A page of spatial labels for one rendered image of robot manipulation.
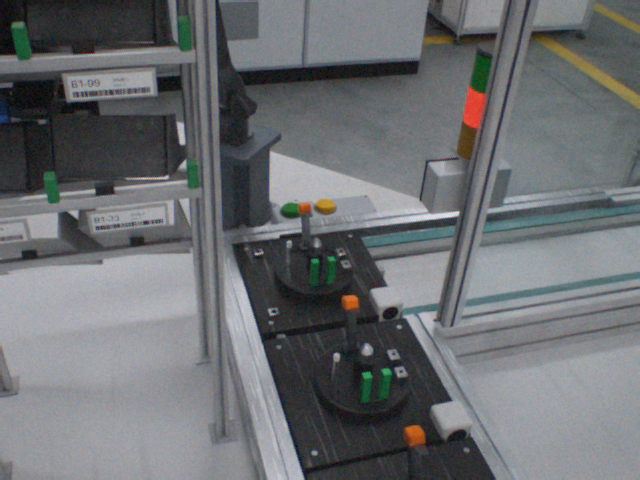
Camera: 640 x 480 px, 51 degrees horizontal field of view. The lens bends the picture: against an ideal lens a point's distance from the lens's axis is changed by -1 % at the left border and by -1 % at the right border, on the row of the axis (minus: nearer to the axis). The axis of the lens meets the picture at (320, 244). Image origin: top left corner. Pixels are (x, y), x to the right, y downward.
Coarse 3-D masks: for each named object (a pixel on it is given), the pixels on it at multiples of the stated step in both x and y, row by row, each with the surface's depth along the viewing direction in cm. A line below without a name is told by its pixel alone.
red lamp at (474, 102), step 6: (468, 96) 91; (474, 96) 90; (480, 96) 89; (468, 102) 91; (474, 102) 90; (480, 102) 90; (468, 108) 91; (474, 108) 91; (480, 108) 90; (468, 114) 92; (474, 114) 91; (480, 114) 91; (468, 120) 92; (474, 120) 91; (474, 126) 92
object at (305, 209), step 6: (300, 204) 118; (306, 204) 117; (300, 210) 117; (306, 210) 117; (306, 216) 116; (312, 216) 116; (306, 222) 118; (306, 228) 119; (306, 234) 119; (306, 240) 119
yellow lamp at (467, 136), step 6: (462, 120) 94; (462, 126) 94; (468, 126) 93; (462, 132) 94; (468, 132) 93; (474, 132) 92; (462, 138) 94; (468, 138) 93; (474, 138) 93; (462, 144) 94; (468, 144) 94; (462, 150) 95; (468, 150) 94; (462, 156) 95; (468, 156) 95
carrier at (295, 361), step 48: (288, 336) 106; (336, 336) 106; (384, 336) 107; (288, 384) 98; (336, 384) 92; (384, 384) 92; (432, 384) 99; (336, 432) 91; (384, 432) 92; (432, 432) 92
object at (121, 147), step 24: (72, 120) 75; (96, 120) 75; (120, 120) 76; (144, 120) 76; (168, 120) 79; (72, 144) 76; (96, 144) 76; (120, 144) 76; (144, 144) 77; (168, 144) 78; (72, 168) 76; (96, 168) 77; (120, 168) 77; (144, 168) 77; (168, 168) 78
